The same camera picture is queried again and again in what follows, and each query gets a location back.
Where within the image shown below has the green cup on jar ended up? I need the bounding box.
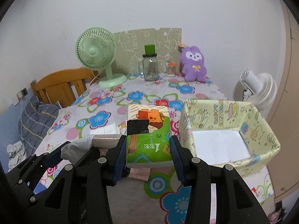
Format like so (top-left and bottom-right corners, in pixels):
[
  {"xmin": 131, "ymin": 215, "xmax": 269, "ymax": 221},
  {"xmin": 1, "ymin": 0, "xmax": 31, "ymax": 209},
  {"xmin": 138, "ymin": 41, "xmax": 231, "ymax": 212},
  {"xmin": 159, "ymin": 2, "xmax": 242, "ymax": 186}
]
[{"xmin": 144, "ymin": 44, "xmax": 156, "ymax": 55}]

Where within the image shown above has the beige door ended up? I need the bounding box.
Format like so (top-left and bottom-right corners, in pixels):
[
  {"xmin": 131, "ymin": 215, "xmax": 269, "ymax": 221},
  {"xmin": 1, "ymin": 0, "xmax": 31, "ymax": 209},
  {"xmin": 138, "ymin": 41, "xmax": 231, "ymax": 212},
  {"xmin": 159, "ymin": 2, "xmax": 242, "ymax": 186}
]
[{"xmin": 267, "ymin": 2, "xmax": 298, "ymax": 203}]

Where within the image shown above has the yellow cartoon storage box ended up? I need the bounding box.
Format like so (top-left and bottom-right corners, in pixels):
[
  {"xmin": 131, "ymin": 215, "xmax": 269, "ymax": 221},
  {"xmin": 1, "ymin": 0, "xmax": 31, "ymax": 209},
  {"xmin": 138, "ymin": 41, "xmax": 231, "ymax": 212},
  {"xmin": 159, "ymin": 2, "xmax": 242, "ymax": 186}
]
[{"xmin": 178, "ymin": 99, "xmax": 281, "ymax": 177}]

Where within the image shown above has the white standing fan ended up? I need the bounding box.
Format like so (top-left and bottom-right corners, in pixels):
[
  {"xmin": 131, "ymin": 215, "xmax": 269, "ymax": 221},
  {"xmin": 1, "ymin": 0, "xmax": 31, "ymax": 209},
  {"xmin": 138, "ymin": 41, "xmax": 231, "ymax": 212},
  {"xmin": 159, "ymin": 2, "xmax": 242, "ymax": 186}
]
[{"xmin": 240, "ymin": 69, "xmax": 277, "ymax": 111}]

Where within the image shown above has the crumpled grey white cloth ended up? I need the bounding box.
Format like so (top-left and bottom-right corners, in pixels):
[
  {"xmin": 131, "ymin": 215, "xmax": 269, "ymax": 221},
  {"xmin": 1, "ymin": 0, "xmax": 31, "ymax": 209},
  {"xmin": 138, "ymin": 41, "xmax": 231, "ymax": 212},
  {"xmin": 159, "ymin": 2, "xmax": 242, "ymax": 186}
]
[{"xmin": 7, "ymin": 141, "xmax": 27, "ymax": 171}]

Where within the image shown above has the grey plaid pillow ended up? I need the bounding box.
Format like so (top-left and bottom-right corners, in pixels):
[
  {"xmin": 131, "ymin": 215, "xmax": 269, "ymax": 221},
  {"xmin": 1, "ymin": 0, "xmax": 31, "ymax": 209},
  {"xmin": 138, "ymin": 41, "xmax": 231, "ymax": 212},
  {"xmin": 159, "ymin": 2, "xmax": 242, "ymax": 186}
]
[{"xmin": 18, "ymin": 96, "xmax": 61, "ymax": 156}]

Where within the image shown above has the green desk fan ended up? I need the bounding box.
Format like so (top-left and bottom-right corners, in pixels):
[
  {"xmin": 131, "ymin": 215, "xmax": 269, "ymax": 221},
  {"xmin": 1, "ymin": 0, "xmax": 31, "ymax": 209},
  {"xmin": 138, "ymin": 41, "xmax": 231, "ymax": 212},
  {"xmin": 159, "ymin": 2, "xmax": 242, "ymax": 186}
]
[{"xmin": 75, "ymin": 27, "xmax": 127, "ymax": 88}]

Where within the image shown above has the green patterned backboard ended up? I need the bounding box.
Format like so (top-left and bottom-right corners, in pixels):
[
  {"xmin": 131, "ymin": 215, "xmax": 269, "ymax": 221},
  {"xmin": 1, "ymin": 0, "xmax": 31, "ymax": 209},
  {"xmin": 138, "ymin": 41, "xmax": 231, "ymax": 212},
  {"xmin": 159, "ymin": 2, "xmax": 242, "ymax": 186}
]
[{"xmin": 112, "ymin": 28, "xmax": 182, "ymax": 75}]

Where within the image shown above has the toothpick jar orange lid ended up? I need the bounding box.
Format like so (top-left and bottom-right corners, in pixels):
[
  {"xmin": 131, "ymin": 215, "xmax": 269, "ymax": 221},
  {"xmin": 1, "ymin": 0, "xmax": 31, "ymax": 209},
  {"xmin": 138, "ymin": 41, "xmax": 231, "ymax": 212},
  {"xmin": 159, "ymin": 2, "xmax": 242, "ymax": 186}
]
[{"xmin": 166, "ymin": 61, "xmax": 177, "ymax": 77}]

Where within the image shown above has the black plastic bag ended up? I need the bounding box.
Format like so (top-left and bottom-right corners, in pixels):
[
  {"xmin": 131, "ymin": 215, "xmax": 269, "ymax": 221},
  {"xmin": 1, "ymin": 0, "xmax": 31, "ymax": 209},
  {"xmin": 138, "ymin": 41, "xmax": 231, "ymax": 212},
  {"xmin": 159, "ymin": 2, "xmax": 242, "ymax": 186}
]
[{"xmin": 60, "ymin": 135, "xmax": 93, "ymax": 164}]

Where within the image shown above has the wall power socket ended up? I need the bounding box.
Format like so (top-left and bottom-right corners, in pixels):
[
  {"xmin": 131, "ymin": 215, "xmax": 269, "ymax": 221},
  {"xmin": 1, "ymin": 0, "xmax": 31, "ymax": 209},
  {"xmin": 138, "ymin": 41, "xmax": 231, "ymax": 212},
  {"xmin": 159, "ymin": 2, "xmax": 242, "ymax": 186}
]
[{"xmin": 17, "ymin": 88, "xmax": 28, "ymax": 100}]

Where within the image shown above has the pink card packet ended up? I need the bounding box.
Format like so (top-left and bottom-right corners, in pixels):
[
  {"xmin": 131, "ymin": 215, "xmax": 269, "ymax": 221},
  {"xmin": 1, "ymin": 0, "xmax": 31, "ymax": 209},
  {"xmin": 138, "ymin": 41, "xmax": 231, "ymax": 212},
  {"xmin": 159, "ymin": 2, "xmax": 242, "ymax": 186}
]
[{"xmin": 129, "ymin": 168, "xmax": 150, "ymax": 181}]

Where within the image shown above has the purple plush bunny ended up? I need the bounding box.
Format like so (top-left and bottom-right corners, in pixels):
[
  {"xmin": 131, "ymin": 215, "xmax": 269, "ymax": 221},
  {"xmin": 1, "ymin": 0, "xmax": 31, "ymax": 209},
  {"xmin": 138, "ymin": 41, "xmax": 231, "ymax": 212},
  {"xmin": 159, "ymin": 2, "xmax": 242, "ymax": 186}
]
[{"xmin": 180, "ymin": 46, "xmax": 207, "ymax": 82}]

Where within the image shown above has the floral tablecloth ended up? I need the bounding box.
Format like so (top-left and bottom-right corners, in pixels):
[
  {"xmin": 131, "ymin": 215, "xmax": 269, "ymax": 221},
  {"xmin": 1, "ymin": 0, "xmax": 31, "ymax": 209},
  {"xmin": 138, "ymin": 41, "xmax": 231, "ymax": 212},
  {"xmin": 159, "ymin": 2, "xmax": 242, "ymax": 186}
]
[{"xmin": 36, "ymin": 75, "xmax": 277, "ymax": 223}]

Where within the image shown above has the white face mask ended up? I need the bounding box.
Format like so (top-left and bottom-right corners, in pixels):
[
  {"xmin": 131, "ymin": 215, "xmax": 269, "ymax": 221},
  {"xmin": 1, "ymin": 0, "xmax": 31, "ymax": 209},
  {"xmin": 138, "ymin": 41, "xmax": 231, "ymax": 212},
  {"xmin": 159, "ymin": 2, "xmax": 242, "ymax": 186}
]
[{"xmin": 89, "ymin": 122, "xmax": 120, "ymax": 135}]

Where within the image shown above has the green orange tissue pack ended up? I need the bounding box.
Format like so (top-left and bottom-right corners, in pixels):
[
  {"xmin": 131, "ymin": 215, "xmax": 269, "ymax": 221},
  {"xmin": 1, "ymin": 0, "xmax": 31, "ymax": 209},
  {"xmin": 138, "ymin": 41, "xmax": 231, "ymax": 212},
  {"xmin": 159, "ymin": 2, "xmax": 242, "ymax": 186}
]
[{"xmin": 126, "ymin": 104, "xmax": 173, "ymax": 168}]

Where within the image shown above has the glass mason jar mug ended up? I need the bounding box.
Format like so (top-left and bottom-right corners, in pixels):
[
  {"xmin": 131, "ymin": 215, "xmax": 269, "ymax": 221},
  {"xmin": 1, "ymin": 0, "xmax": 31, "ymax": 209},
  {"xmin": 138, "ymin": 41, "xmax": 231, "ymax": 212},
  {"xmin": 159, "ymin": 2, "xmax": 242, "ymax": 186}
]
[{"xmin": 139, "ymin": 54, "xmax": 159, "ymax": 81}]

